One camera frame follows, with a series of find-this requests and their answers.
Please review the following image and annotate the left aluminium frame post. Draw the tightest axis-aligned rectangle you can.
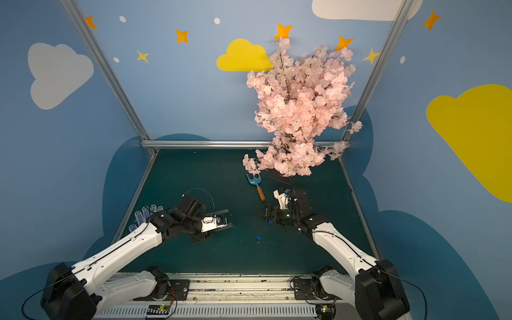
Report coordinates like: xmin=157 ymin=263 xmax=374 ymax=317
xmin=60 ymin=0 xmax=150 ymax=142

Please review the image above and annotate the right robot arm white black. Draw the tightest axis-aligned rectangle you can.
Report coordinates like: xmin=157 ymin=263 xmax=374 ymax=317
xmin=263 ymin=188 xmax=411 ymax=319

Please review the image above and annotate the clear test tube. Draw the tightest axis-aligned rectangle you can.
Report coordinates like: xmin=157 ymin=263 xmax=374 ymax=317
xmin=205 ymin=209 xmax=229 ymax=217

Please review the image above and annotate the left circuit board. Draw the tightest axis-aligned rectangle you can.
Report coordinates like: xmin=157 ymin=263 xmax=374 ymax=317
xmin=145 ymin=305 xmax=171 ymax=319

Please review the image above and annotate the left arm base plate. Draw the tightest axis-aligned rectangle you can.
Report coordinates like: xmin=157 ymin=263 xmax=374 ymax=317
xmin=134 ymin=279 xmax=190 ymax=301

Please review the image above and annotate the pink cherry blossom tree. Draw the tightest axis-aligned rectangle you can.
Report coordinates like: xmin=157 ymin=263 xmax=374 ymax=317
xmin=242 ymin=38 xmax=363 ymax=177

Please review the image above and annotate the back aluminium frame bar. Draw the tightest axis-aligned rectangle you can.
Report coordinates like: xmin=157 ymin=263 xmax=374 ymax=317
xmin=141 ymin=139 xmax=351 ymax=149

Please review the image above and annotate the right circuit board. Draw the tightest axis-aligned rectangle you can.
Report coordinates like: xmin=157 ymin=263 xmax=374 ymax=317
xmin=315 ymin=304 xmax=336 ymax=320

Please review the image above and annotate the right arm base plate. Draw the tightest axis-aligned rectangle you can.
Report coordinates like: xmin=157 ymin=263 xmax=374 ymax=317
xmin=289 ymin=277 xmax=338 ymax=301

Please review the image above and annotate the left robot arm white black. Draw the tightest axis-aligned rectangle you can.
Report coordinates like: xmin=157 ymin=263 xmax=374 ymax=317
xmin=40 ymin=195 xmax=230 ymax=319

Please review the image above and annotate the blue garden fork wooden handle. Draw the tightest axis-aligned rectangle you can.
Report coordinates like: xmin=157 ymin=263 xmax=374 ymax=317
xmin=246 ymin=173 xmax=266 ymax=202

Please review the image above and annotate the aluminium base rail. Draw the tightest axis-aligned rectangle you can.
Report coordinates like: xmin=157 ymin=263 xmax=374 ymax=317
xmin=91 ymin=273 xmax=413 ymax=320

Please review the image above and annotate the right aluminium frame post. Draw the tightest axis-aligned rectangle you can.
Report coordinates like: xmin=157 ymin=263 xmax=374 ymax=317
xmin=341 ymin=0 xmax=415 ymax=141

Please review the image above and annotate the circuit board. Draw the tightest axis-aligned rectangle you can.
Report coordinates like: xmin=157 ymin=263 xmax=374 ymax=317
xmin=145 ymin=305 xmax=171 ymax=319
xmin=315 ymin=304 xmax=336 ymax=320

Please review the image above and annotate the aluminium frame post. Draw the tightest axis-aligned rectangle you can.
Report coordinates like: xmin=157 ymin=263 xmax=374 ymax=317
xmin=341 ymin=0 xmax=415 ymax=141
xmin=60 ymin=0 xmax=150 ymax=142

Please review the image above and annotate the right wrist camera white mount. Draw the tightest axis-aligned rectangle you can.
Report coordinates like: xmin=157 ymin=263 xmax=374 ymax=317
xmin=273 ymin=188 xmax=290 ymax=210

